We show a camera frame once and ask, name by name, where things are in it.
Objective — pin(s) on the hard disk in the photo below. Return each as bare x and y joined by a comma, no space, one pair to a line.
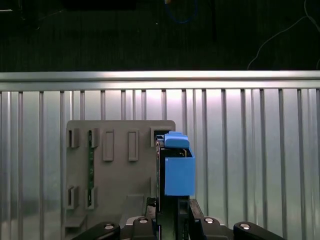
178,175

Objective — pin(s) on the grey parts rack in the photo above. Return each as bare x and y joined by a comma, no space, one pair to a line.
117,175

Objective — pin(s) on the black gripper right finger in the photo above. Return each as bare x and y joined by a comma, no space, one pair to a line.
210,230

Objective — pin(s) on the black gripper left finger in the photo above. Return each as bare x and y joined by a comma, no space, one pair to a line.
143,230

